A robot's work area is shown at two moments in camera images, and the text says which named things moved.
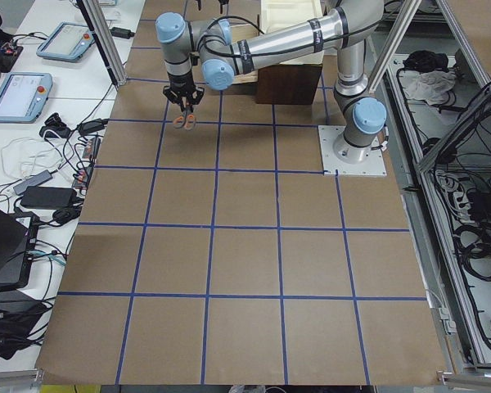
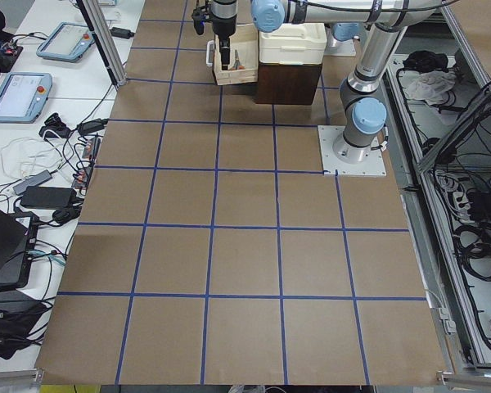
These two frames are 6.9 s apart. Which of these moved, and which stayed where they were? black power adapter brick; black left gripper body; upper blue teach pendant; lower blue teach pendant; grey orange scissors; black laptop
Moved: black left gripper body; grey orange scissors
Stayed: upper blue teach pendant; black laptop; black power adapter brick; lower blue teach pendant
